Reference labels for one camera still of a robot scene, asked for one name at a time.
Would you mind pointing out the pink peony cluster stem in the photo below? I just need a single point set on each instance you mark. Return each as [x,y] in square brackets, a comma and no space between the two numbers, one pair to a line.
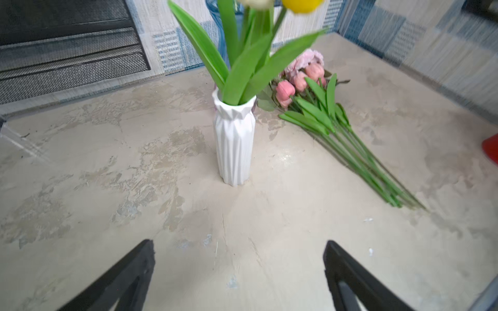
[308,57]

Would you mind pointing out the tulip bunch pink yellow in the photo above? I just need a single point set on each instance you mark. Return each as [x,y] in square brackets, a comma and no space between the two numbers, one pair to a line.
[251,64]

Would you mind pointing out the white ribbed ceramic vase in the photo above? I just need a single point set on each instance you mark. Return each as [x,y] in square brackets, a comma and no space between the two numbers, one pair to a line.
[234,128]

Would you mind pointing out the red cup with pens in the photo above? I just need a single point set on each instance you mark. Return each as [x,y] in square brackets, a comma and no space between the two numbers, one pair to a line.
[490,148]

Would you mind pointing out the black wire mesh shelf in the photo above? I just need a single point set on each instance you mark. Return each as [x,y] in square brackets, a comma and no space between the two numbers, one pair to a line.
[51,46]

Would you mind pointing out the purple blue glass vase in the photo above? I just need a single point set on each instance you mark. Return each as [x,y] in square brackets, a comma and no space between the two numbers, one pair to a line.
[239,23]

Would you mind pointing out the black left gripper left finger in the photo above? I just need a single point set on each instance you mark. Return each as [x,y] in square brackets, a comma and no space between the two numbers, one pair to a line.
[123,287]

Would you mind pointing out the single pink tulip stem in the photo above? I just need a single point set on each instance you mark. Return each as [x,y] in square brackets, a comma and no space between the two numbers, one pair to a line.
[284,93]

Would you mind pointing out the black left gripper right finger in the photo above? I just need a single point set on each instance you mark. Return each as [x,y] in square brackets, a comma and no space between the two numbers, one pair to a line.
[351,285]

